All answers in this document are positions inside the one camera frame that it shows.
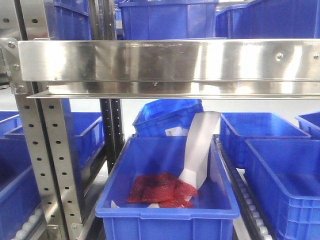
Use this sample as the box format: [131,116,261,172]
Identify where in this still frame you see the steel shelf crossbeam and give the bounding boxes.
[18,39,320,100]

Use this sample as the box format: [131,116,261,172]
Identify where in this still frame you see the perforated steel shelf upright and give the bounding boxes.
[0,0,88,240]

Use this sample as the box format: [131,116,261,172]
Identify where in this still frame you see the tilted blue bin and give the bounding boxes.
[132,99,204,137]

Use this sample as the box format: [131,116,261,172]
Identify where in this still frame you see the white paper strip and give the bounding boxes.
[179,111,221,189]

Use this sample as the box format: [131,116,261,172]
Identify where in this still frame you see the black perforated upright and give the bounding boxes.
[99,98,125,174]

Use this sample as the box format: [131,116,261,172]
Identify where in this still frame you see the red mesh bags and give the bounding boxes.
[126,172,198,209]

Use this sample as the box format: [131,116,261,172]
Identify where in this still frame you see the blue bin right rear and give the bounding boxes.
[219,112,311,169]

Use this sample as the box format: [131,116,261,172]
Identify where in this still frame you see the blue bin left rear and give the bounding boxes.
[0,111,105,173]

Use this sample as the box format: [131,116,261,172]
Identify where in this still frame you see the blue bin upper centre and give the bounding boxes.
[118,0,219,40]

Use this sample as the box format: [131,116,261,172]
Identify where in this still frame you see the blue bin with red bags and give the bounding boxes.
[95,137,240,240]

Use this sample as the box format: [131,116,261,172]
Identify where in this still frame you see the blue bin right front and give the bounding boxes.
[244,139,320,240]

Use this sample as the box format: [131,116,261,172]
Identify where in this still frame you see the blue bin upper left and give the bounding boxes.
[43,0,91,40]

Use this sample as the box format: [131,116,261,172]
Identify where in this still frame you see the white roller track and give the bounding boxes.
[213,135,276,240]

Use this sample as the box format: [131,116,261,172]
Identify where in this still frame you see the blue bin upper right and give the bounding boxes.
[215,0,320,39]

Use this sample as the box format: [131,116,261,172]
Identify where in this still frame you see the blue bin left front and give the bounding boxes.
[0,138,40,240]

